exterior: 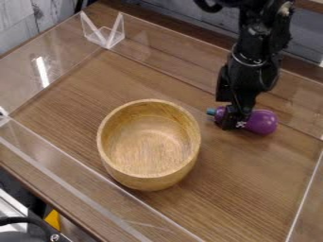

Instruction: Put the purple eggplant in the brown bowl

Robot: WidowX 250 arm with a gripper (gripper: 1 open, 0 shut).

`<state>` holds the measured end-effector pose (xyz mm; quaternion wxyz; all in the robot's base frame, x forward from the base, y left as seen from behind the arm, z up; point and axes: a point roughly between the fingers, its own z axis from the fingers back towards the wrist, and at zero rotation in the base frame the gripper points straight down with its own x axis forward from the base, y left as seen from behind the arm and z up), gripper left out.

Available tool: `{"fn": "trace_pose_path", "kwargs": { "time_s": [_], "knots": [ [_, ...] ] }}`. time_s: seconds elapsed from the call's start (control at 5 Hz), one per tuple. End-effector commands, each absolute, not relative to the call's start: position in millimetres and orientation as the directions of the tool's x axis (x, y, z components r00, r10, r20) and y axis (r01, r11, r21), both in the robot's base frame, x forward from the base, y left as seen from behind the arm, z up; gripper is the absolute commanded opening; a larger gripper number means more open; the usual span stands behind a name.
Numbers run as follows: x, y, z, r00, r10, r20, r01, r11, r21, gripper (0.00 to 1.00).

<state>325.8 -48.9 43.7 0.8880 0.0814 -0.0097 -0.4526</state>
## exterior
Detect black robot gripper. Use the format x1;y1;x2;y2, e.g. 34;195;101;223
215;50;283;130

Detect purple toy eggplant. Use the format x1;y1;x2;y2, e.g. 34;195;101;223
206;106;279;135

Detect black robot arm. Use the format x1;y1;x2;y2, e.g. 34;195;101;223
194;0;295;130

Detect brown wooden bowl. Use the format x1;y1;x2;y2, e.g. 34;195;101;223
97;99;202;191

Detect yellow black equipment base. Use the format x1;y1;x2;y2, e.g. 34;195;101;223
25;208;78;242

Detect clear acrylic corner bracket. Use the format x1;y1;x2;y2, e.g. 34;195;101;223
81;12;126;49

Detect clear acrylic tray wall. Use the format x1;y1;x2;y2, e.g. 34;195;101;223
0;115;203;242

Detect black cable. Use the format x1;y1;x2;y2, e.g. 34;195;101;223
0;216;53;242

